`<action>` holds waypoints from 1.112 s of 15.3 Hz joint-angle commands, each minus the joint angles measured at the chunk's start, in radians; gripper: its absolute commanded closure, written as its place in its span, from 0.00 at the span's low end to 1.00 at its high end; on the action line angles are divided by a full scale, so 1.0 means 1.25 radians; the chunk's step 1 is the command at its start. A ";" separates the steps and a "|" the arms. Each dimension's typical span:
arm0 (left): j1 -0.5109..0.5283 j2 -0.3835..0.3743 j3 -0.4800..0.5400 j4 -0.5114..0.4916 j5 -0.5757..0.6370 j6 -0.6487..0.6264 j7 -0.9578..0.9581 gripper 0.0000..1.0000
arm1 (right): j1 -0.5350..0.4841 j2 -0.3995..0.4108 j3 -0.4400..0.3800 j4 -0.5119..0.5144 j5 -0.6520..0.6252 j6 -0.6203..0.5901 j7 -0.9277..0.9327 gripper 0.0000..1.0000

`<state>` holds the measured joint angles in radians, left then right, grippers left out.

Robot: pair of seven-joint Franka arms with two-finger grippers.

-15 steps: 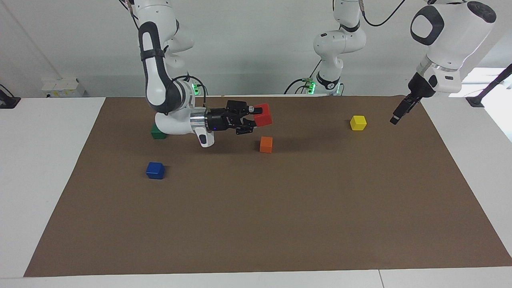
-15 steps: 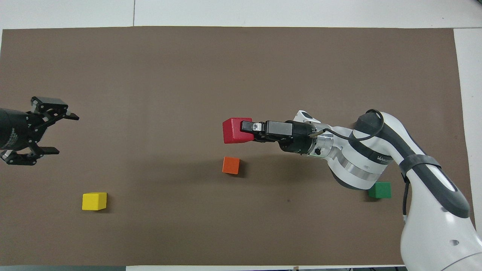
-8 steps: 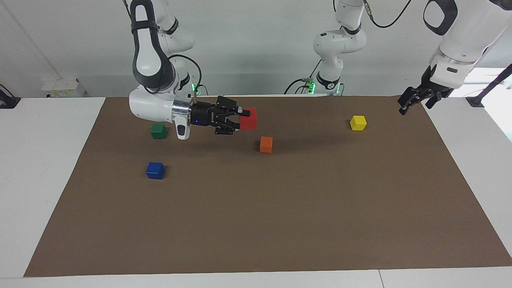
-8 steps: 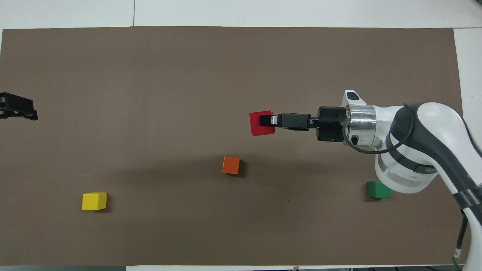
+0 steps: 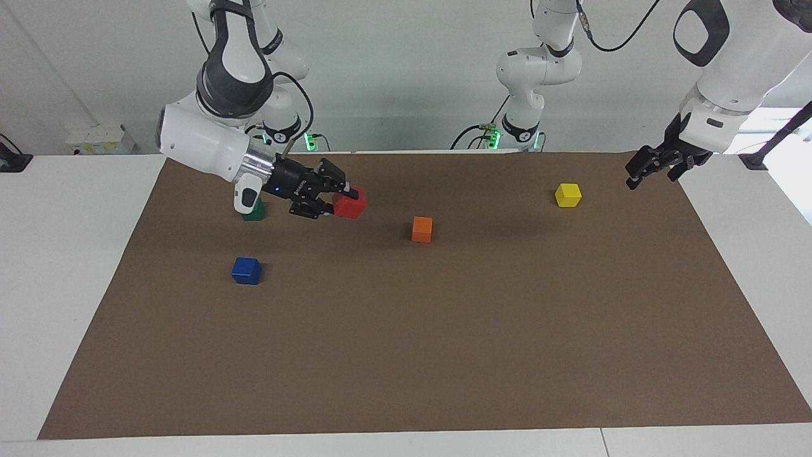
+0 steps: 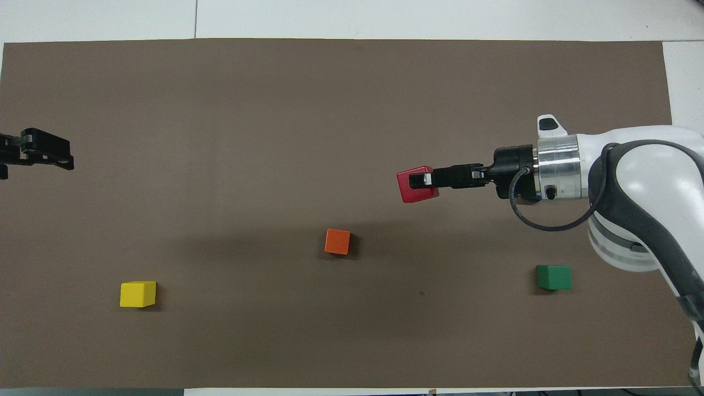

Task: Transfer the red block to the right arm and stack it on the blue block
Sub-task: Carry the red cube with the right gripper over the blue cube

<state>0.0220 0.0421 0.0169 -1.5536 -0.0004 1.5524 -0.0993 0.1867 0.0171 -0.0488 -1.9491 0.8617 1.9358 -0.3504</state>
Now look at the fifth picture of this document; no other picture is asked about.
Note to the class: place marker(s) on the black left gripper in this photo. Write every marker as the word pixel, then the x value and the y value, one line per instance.
pixel 682 149

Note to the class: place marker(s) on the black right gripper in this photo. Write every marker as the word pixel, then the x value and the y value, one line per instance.
pixel 298 184

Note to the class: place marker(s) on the red wooden block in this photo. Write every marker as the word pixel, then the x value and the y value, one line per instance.
pixel 350 204

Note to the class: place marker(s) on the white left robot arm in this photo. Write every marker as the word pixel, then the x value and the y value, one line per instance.
pixel 736 63

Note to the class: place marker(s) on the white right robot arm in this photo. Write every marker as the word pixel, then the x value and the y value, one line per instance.
pixel 209 136

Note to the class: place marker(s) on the green wooden block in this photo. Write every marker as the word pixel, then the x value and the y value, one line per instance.
pixel 255 214

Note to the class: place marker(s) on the yellow wooden block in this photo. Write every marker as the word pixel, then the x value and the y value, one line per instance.
pixel 568 195

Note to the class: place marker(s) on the orange wooden block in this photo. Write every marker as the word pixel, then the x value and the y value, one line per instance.
pixel 422 229

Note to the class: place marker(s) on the blue wooden block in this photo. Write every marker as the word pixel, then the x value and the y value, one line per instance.
pixel 247 271

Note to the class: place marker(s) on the black clamp with slanted rod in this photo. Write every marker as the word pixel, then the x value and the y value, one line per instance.
pixel 777 136

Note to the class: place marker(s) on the brown paper mat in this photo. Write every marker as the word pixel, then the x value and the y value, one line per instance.
pixel 419 343

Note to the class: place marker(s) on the white box with yellow label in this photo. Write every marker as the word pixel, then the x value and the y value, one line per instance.
pixel 98 138

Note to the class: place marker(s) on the small black table clamp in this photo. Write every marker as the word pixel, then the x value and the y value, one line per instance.
pixel 13 162

